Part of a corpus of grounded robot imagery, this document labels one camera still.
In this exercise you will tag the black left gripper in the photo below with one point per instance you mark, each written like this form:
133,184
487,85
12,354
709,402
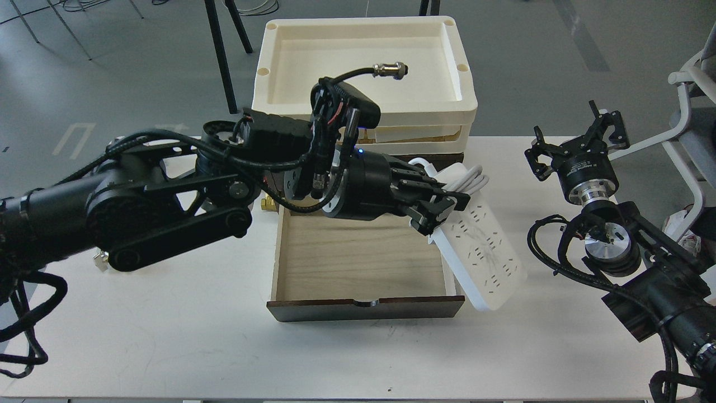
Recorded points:
371,187

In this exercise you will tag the white power strip with cable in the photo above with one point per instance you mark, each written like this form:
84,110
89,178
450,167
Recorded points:
472,243

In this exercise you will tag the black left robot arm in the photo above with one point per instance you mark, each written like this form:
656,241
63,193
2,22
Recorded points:
156,194

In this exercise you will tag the white chair frame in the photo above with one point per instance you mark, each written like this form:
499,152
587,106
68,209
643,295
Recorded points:
690,142

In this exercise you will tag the brass fitting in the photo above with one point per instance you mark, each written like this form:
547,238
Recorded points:
269,204

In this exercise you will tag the black table leg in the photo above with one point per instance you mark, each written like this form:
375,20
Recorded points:
220,50

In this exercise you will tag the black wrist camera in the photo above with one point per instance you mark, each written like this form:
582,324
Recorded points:
333,103

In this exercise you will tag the metal and white pipe fitting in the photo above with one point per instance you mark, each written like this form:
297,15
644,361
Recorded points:
101,260

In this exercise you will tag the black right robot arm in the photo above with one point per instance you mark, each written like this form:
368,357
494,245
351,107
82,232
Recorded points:
652,285

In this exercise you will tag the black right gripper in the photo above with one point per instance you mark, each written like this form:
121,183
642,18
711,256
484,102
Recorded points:
587,170

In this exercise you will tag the open wooden drawer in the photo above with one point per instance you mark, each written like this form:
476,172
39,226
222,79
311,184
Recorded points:
336,270

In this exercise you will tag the cream plastic tray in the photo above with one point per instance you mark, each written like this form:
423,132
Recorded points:
430,111

